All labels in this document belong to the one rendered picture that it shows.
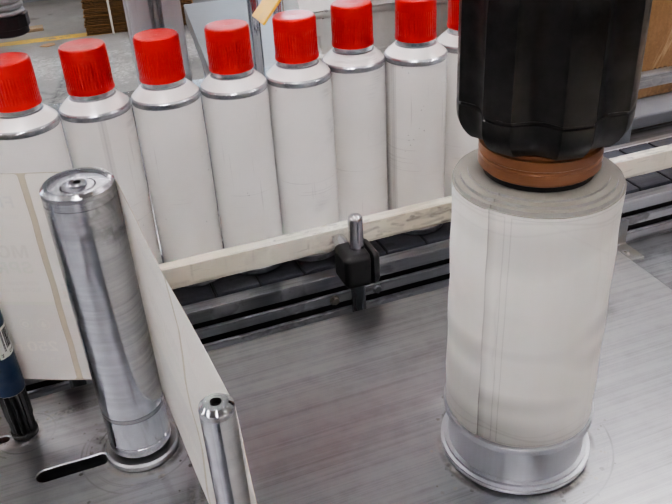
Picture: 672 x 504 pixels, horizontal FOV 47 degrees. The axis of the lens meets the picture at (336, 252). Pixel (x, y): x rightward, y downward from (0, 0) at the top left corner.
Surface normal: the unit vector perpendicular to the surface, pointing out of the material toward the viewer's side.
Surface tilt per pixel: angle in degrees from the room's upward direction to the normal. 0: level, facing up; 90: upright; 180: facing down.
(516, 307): 92
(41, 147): 90
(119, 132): 90
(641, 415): 0
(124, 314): 90
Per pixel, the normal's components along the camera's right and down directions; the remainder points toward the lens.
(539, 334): -0.06, 0.49
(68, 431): -0.05, -0.85
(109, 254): 0.64, 0.37
